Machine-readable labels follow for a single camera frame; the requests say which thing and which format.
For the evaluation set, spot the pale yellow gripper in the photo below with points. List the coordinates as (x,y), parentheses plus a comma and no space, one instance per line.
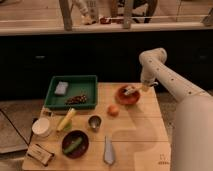
(146,87)

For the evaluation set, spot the white dish brush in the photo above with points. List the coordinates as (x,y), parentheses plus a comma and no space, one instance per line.
(130,90)

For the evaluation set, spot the red bowl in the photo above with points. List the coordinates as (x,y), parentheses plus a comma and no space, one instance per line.
(126,99)

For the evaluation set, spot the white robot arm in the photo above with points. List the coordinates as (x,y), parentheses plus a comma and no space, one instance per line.
(192,135)

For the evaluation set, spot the dark maroon bowl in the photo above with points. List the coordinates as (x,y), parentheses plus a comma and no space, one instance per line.
(71,137)

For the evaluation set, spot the orange round fruit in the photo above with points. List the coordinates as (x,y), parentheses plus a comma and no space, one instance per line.
(113,110)

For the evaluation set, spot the small metal cup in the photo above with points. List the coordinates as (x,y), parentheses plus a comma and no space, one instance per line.
(94,123)

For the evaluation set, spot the yellow corn cob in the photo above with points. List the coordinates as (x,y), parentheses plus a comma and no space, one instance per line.
(66,119)

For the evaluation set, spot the green plastic tray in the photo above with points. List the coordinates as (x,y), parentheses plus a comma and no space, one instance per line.
(77,85)

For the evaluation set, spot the grey sponge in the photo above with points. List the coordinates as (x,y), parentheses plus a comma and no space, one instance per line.
(61,88)

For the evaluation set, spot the green cucumber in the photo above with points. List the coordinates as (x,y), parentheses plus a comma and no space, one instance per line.
(73,145)

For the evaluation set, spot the white cup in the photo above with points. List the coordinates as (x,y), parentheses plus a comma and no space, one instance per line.
(41,127)

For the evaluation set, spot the brown wooden box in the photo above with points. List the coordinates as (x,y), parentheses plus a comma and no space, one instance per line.
(40,154)

